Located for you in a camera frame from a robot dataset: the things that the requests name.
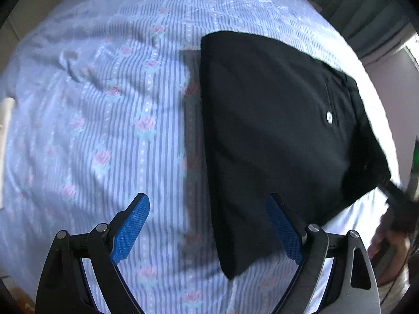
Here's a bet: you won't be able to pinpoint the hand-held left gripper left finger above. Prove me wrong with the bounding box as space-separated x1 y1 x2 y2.
34 193 150 314

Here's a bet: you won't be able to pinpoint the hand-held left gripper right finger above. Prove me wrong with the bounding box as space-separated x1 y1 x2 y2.
264 193 382 314

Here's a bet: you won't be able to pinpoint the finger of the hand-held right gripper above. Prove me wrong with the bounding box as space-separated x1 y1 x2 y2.
376 178 405 204

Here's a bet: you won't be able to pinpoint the black pants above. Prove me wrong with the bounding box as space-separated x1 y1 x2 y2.
199 30 393 280

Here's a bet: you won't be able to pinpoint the person's right hand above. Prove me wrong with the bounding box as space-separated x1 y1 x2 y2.
368 209 412 286

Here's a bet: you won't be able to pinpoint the blue striped floral bed sheet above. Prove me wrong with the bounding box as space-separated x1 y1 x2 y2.
0 0 404 314

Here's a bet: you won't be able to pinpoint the beige knit sweater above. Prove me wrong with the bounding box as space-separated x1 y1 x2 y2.
0 97 15 210

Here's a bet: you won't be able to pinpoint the grey-green curtain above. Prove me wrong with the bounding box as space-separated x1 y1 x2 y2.
319 0 417 66

